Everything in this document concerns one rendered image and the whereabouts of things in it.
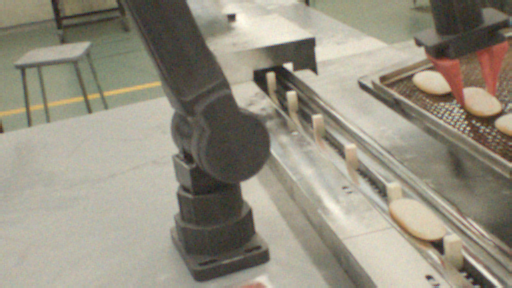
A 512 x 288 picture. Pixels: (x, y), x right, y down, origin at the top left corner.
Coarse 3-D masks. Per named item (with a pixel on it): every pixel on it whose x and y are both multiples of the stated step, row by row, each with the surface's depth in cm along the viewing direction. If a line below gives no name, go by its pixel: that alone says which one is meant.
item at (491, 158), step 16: (416, 64) 115; (432, 64) 115; (464, 64) 111; (384, 80) 115; (400, 80) 114; (464, 80) 106; (480, 80) 105; (400, 96) 107; (416, 96) 106; (432, 96) 105; (448, 96) 103; (416, 112) 100; (432, 112) 100; (464, 112) 97; (448, 128) 91; (464, 128) 93; (480, 128) 91; (464, 144) 88; (496, 144) 87; (496, 160) 81
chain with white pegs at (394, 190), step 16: (272, 80) 137; (288, 96) 124; (320, 128) 111; (352, 144) 99; (352, 160) 98; (368, 176) 96; (384, 192) 91; (400, 192) 85; (448, 240) 72; (448, 256) 73; (464, 272) 72
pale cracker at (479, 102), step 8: (472, 88) 100; (480, 88) 100; (472, 96) 98; (480, 96) 97; (488, 96) 96; (472, 104) 96; (480, 104) 95; (488, 104) 94; (496, 104) 94; (472, 112) 95; (480, 112) 94; (488, 112) 93; (496, 112) 93
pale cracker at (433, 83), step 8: (424, 72) 111; (432, 72) 110; (416, 80) 109; (424, 80) 108; (432, 80) 107; (440, 80) 106; (424, 88) 106; (432, 88) 105; (440, 88) 104; (448, 88) 104
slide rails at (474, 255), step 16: (256, 80) 142; (272, 96) 131; (304, 96) 128; (288, 112) 121; (320, 112) 119; (304, 128) 113; (336, 128) 111; (320, 144) 106; (336, 160) 100; (368, 160) 98; (352, 176) 94; (384, 176) 93; (368, 192) 89; (416, 192) 88; (384, 208) 85; (432, 208) 83; (448, 224) 79; (416, 240) 77; (464, 240) 76; (432, 256) 74; (464, 256) 73; (480, 256) 73; (448, 272) 71; (480, 272) 70; (496, 272) 70
